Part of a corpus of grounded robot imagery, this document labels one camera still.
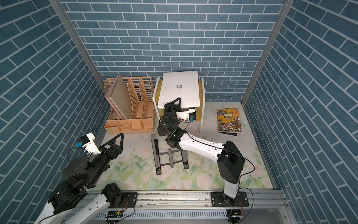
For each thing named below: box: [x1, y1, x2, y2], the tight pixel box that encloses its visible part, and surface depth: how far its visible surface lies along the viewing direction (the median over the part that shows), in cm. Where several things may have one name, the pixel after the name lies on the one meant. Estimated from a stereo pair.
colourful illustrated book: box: [216, 107, 243, 136], surface depth 107 cm
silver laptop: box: [157, 70, 201, 109], surface depth 77 cm
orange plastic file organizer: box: [103, 76, 157, 135], surface depth 104 cm
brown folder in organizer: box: [104, 75, 133, 120], surface depth 101 cm
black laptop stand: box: [150, 133, 190, 176], surface depth 87 cm
